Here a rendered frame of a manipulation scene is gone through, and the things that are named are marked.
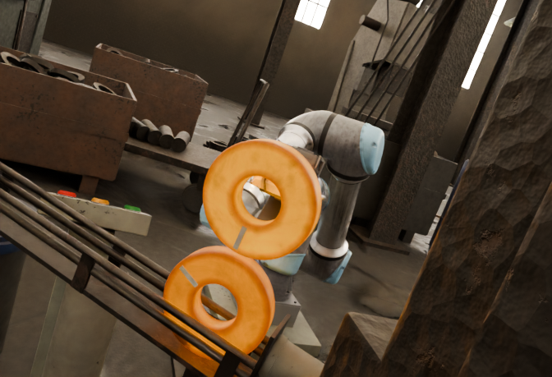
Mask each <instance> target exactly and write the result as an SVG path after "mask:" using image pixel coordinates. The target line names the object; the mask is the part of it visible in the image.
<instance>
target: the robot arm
mask: <svg viewBox="0 0 552 377"><path fill-rule="evenodd" d="M277 140H278V141H281V142H283V143H285V144H287V145H290V146H291V147H293V148H294V149H296V150H297V151H298V152H299V153H301V154H302V155H303V156H304V157H305V158H306V160H307V161H308V162H309V163H310V165H311V166H312V167H313V169H314V171H315V174H316V176H317V178H318V180H319V183H320V189H321V197H322V204H321V211H320V217H319V220H320V221H319V220H318V222H319V225H318V228H317V231H316V232H314V230H315V228H314V230H313V232H312V233H311V234H310V235H309V236H308V238H307V239H306V240H305V241H304V242H303V243H302V244H301V245H300V246H299V247H298V248H296V249H295V250H294V251H293V252H291V253H290V254H288V255H285V256H283V257H280V258H277V259H273V260H259V261H258V264H259V265H260V267H261V268H262V269H263V270H264V271H265V273H266V274H267V276H268V278H269V281H270V282H271V285H272V288H273V290H274V299H275V301H288V300H289V299H290V297H291V295H292V276H293V275H294V274H296V273H297V271H298V270H300V271H302V272H303V273H306V274H309V275H310V276H313V277H315V278H318V279H320V280H321V281H322V282H327V283H330V284H336V283H337V282H338V280H339V279H340V277H341V275H342V273H343V271H344V269H345V267H346V265H347V262H348V261H349V259H350V257H351V255H352V252H351V251H350V250H349V249H348V244H347V240H346V239H345V238H346V235H347V230H348V227H349V224H350V221H351V218H352V213H353V210H354V207H355V204H356V201H357V196H358V193H359V190H360V187H361V182H362V181H364V180H366V179H367V178H368V177H369V176H370V175H371V174H372V175H373V174H375V173H376V172H377V170H378V167H379V165H380V160H381V157H382V154H383V150H384V133H383V131H382V130H381V129H379V128H378V127H375V126H372V125H371V124H369V123H364V122H359V121H357V120H354V119H351V118H349V117H344V116H341V115H338V114H336V113H332V112H329V111H314V112H309V113H304V114H302V115H300V116H298V117H295V118H293V119H292V120H291V121H289V122H288V123H287V124H286V125H285V126H284V127H283V128H282V129H281V130H280V131H279V133H278V139H277ZM316 154H317V155H319V157H317V155H316ZM322 157H324V158H327V159H328V161H327V169H328V170H329V172H330V176H329V183H328V185H327V184H326V182H325V181H324V180H323V179H322V178H321V177H320V174H321V171H322V169H323V167H324V164H325V161H324V160H323V158H322ZM242 200H243V204H244V205H245V207H246V210H247V211H248V212H249V213H250V214H251V215H252V216H253V217H255V218H257V219H259V220H264V221H269V220H273V219H276V218H277V216H278V214H279V212H280V209H281V196H280V194H279V191H278V189H277V187H276V186H275V185H274V184H273V183H272V182H271V181H270V180H268V179H266V178H264V177H251V178H249V179H248V180H247V182H246V184H245V185H244V187H243V190H242ZM262 208H263V209H262ZM200 221H201V223H202V224H203V225H204V226H206V227H207V228H209V229H211V230H212V228H211V226H210V225H209V222H208V220H207V218H206V215H205V210H204V205H202V206H201V209H200ZM318 222H317V223H318Z"/></svg>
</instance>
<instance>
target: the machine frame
mask: <svg viewBox="0 0 552 377"><path fill-rule="evenodd" d="M320 377H552V0H540V1H539V3H538V5H537V7H536V10H535V12H534V14H533V17H532V19H531V21H530V24H529V26H528V27H527V31H526V33H525V34H524V37H523V39H522V42H521V44H520V46H519V48H518V50H517V53H516V55H515V57H514V59H513V62H512V65H511V67H510V68H509V70H508V74H507V75H506V77H505V80H504V83H503V84H502V87H501V89H500V91H499V94H498V96H497V98H496V100H495V102H494V105H493V108H492V109H491V111H490V115H489V116H488V118H487V120H486V123H485V125H484V128H483V130H482V132H481V135H480V137H479V139H478V141H477V143H476V146H475V148H474V150H473V152H472V154H471V157H470V159H469V161H468V164H467V166H466V168H465V171H464V173H463V175H462V178H461V180H460V182H459V184H458V187H457V189H456V191H455V193H454V195H453V198H452V200H451V202H450V204H449V207H448V209H447V212H446V214H445V216H444V219H443V221H442V223H441V224H440V227H439V230H438V232H437V234H436V236H435V239H434V241H433V243H432V245H431V248H430V250H429V252H428V255H427V256H426V258H425V262H424V264H423V265H422V268H421V271H420V273H419V275H418V277H417V279H416V282H415V284H414V286H413V288H412V291H411V293H410V296H409V297H408V299H407V303H406V305H405V306H404V308H403V311H402V314H401V315H400V318H399V320H393V319H388V318H383V317H379V316H373V315H365V314H360V313H355V312H348V313H346V314H345V316H344V318H343V322H342V323H341V326H340V328H339V331H338V333H337V336H336V338H335V340H334V342H333V346H332V347H331V350H330V352H329V355H328V357H327V360H326V362H325V364H324V367H323V369H322V371H321V374H320Z"/></svg>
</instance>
